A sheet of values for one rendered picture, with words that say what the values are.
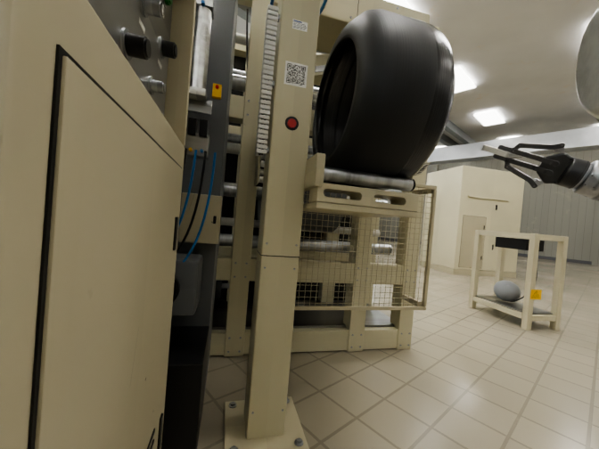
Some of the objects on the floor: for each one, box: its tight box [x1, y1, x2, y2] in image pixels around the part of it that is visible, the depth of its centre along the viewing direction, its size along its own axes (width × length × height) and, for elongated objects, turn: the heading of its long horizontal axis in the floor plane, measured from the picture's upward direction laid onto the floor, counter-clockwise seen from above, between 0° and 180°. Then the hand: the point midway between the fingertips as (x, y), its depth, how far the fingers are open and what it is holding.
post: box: [244, 0, 321, 439], centre depth 96 cm, size 13×13×250 cm
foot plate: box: [224, 396, 309, 449], centre depth 98 cm, size 27×27×2 cm
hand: (495, 151), depth 80 cm, fingers closed
